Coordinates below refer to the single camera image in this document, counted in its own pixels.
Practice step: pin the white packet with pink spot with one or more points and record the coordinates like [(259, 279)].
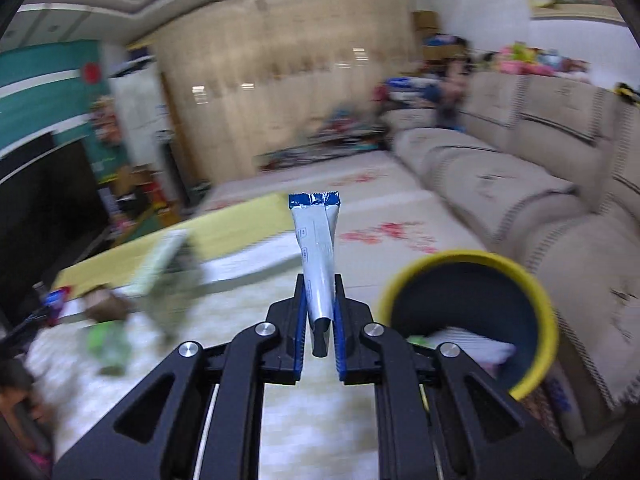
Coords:
[(470, 347)]

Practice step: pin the hanging flower decoration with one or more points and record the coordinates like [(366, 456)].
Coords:
[(106, 120)]

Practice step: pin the red round wall ornament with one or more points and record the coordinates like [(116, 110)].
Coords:
[(91, 74)]

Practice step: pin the beige sofa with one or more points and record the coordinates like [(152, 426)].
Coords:
[(525, 200)]

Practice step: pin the blue silver wrapper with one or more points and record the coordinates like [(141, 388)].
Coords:
[(315, 250)]

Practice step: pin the cluttered glass low table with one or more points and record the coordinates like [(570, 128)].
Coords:
[(330, 135)]

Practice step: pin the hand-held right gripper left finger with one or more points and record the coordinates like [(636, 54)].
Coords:
[(299, 330)]

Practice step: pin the stacked cardboard boxes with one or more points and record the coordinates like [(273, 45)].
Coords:
[(426, 27)]

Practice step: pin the yellow rimmed trash bin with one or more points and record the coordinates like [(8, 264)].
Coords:
[(500, 300)]

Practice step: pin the beige floral mat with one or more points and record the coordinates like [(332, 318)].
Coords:
[(390, 230)]

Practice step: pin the black flat television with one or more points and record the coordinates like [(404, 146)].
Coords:
[(45, 210)]

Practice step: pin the row of plush toys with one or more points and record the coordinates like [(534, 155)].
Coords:
[(535, 57)]

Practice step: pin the blue starry bag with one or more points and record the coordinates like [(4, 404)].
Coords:
[(412, 90)]

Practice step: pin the beige embroidered curtain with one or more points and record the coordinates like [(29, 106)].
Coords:
[(340, 60), (210, 100)]

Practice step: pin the pale green small box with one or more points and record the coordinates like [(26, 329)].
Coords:
[(162, 262)]

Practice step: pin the person's left forearm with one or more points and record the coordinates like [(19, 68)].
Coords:
[(20, 400)]

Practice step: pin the blue red tissue box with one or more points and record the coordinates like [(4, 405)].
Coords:
[(56, 298)]

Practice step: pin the white standing air conditioner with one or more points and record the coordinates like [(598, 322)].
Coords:
[(140, 110)]

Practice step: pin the green white plastic bottle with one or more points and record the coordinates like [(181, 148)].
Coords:
[(107, 347)]

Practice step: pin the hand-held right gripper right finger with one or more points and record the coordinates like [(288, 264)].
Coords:
[(340, 340)]

